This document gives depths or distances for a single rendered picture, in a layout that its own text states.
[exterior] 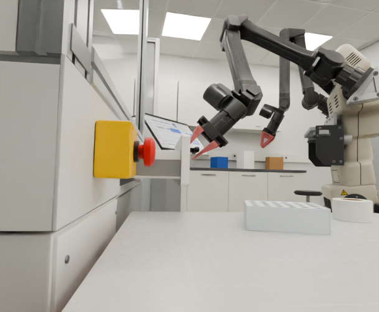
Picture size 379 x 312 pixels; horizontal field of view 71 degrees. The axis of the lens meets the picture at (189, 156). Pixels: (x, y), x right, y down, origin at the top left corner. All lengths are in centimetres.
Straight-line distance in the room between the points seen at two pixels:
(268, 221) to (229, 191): 349
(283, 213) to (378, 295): 21
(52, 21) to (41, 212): 16
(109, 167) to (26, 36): 16
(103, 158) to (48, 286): 15
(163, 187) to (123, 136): 135
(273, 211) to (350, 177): 80
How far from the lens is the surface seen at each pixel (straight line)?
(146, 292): 22
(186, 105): 421
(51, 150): 24
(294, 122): 532
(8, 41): 28
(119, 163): 33
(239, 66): 91
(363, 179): 123
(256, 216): 44
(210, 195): 384
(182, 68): 476
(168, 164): 57
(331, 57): 110
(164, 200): 167
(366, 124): 128
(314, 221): 45
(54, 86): 25
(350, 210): 60
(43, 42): 27
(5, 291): 27
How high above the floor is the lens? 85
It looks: 3 degrees up
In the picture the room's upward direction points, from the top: 1 degrees clockwise
